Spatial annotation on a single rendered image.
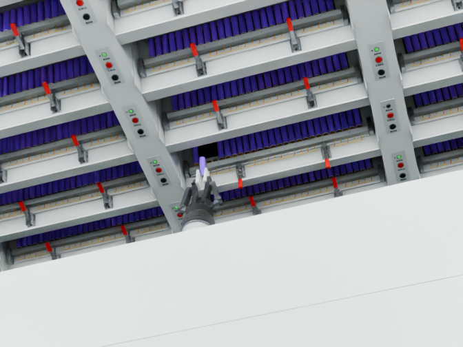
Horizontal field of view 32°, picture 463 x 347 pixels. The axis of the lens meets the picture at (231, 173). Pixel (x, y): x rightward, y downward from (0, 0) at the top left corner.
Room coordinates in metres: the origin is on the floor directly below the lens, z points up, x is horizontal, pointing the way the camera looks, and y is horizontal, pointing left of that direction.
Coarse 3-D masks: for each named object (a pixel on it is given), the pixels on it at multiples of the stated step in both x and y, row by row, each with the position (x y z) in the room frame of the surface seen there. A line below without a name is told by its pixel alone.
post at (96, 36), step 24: (96, 0) 1.93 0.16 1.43; (72, 24) 1.95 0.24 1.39; (96, 24) 1.94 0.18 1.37; (96, 48) 1.95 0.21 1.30; (120, 48) 1.93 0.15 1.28; (96, 72) 1.95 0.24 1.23; (120, 96) 1.95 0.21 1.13; (120, 120) 1.95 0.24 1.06; (144, 120) 1.94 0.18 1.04; (144, 144) 1.94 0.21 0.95; (144, 168) 1.95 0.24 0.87; (168, 168) 1.94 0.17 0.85; (168, 192) 1.94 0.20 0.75; (168, 216) 1.95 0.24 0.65
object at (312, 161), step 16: (368, 112) 1.91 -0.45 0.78; (368, 128) 1.87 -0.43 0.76; (336, 144) 1.87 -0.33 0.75; (352, 144) 1.85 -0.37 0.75; (368, 144) 1.82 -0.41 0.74; (192, 160) 2.02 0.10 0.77; (208, 160) 2.00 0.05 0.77; (288, 160) 1.89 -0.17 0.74; (304, 160) 1.86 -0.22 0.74; (320, 160) 1.84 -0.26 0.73; (336, 160) 1.83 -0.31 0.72; (352, 160) 1.83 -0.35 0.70; (224, 176) 1.93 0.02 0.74; (256, 176) 1.88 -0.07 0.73; (272, 176) 1.88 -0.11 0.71; (288, 176) 1.88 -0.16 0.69
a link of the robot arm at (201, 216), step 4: (192, 212) 1.65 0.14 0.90; (196, 212) 1.64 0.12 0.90; (200, 212) 1.64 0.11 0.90; (204, 212) 1.64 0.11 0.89; (188, 216) 1.64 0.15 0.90; (192, 216) 1.62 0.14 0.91; (196, 216) 1.62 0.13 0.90; (200, 216) 1.62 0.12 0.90; (204, 216) 1.62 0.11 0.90; (208, 216) 1.62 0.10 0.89; (184, 220) 1.63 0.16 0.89; (188, 220) 1.62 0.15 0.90; (192, 220) 1.61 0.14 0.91; (196, 220) 1.60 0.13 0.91; (200, 220) 1.60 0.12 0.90; (204, 220) 1.60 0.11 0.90; (208, 220) 1.61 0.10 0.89; (212, 220) 1.62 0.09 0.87; (184, 224) 1.61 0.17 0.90; (208, 224) 1.59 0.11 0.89; (212, 224) 1.60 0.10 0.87
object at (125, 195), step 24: (120, 168) 2.09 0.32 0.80; (24, 192) 2.16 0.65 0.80; (48, 192) 2.12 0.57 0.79; (72, 192) 2.08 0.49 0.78; (96, 192) 2.07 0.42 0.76; (120, 192) 2.03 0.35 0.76; (144, 192) 2.00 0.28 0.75; (0, 216) 2.14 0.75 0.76; (24, 216) 2.10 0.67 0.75; (48, 216) 2.06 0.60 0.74; (72, 216) 2.03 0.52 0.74; (96, 216) 2.01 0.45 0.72; (0, 240) 2.09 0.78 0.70
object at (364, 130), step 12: (348, 132) 1.86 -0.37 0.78; (360, 132) 1.85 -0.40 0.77; (288, 144) 1.91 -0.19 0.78; (300, 144) 1.90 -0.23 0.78; (312, 144) 1.88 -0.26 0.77; (240, 156) 1.94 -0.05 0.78; (252, 156) 1.93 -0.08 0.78; (264, 156) 1.92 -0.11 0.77; (192, 168) 1.98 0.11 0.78; (216, 168) 1.95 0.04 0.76
